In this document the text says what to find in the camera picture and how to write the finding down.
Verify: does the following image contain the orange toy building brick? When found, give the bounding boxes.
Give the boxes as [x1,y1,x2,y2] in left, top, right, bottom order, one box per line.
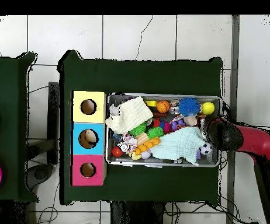
[134,136,161,155]

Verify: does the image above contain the mint green waffle cloth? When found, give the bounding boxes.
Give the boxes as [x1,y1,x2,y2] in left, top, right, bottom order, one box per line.
[150,126,207,166]

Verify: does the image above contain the wooden box with three holes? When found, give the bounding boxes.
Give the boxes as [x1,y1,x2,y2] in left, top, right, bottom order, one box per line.
[70,90,108,187]

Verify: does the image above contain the cream waffle cloth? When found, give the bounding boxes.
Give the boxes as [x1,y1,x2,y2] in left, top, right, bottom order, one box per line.
[105,96,154,135]

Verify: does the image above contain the round wooden block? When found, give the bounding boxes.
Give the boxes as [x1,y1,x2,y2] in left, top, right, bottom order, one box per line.
[134,132,150,145]

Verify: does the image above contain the green spiky rubber ball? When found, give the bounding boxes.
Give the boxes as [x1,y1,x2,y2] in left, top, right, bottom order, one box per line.
[147,126,165,140]

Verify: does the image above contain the small orange basketball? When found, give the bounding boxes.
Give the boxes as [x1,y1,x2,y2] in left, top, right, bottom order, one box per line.
[156,100,171,114]

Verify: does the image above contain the small red ball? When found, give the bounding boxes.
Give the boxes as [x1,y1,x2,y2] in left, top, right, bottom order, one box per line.
[111,146,123,158]

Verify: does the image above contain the dark green tablecloth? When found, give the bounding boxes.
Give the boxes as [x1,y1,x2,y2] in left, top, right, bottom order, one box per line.
[57,49,224,207]
[0,51,39,203]

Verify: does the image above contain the blue spiky rubber ball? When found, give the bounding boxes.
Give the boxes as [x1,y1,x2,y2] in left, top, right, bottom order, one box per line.
[178,97,202,117]

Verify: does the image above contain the yellow ball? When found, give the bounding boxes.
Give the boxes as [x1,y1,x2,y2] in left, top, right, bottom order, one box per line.
[202,101,216,116]

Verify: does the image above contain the small soccer ball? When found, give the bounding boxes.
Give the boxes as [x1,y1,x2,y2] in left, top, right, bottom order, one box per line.
[199,142,213,156]

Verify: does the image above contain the black upright panel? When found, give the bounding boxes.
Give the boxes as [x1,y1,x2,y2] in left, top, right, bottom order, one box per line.
[46,81,60,165]

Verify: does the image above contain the dark grey rounded base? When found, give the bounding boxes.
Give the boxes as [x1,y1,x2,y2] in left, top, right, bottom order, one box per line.
[26,163,54,190]

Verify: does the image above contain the shallow wire mesh bin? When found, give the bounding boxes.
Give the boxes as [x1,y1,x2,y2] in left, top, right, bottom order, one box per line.
[105,92,223,168]

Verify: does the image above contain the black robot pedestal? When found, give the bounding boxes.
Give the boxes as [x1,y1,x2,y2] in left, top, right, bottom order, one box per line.
[110,201,166,224]

